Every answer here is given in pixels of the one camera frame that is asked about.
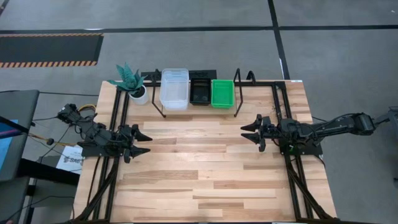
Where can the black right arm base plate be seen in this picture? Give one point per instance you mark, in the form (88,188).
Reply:
(311,152)

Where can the black plastic basket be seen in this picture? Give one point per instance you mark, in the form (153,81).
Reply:
(200,91)

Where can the artificial plant in white pot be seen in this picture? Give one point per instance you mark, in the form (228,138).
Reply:
(129,77)

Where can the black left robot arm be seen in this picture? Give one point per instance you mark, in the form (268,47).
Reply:
(93,133)

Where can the black chair base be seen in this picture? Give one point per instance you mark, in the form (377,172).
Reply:
(390,116)

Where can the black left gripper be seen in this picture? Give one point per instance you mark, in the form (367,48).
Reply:
(127,140)

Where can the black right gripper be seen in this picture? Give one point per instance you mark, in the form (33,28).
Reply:
(273,133)

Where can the blue panel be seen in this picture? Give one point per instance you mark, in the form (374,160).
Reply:
(3,149)

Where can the black aluminium rig frame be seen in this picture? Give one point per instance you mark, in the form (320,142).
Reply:
(293,186)

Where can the grey cart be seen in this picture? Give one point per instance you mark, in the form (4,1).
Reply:
(18,105)

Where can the white printed paper sheet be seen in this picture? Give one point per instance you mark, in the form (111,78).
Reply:
(71,160)

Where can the green plastic basket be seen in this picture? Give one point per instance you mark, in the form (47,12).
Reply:
(222,93)

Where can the black hazard-striped floor mat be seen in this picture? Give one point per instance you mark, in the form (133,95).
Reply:
(49,48)

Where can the black side bench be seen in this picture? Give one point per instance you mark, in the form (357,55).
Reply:
(46,171)

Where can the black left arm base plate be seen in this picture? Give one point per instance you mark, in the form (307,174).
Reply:
(93,152)

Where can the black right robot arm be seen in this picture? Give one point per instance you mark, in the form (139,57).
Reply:
(326,127)

